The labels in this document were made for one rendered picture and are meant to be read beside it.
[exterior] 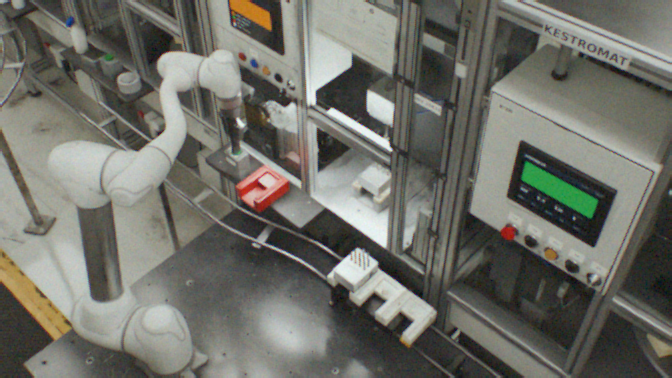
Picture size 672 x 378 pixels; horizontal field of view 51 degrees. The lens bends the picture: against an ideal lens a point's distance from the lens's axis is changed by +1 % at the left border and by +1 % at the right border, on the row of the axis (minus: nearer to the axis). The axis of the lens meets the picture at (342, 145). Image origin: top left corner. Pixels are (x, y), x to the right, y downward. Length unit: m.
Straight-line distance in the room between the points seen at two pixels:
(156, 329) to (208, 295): 0.42
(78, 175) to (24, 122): 2.67
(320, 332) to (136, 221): 1.64
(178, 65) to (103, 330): 0.89
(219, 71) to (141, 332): 0.87
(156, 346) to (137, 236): 1.56
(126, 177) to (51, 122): 2.70
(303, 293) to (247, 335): 0.26
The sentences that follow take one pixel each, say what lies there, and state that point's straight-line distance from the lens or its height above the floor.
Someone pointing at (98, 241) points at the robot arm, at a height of 1.22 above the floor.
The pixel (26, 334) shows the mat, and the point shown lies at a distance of 3.64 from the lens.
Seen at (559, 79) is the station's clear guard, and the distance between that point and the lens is 1.67.
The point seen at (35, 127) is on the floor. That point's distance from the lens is 4.67.
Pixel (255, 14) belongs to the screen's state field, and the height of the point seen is 1.65.
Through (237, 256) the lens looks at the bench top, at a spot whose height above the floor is 0.68.
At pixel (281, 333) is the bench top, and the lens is 2.57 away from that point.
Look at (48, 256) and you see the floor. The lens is 3.91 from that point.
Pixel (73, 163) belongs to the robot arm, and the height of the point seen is 1.49.
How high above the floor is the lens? 2.86
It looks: 44 degrees down
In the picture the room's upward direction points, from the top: straight up
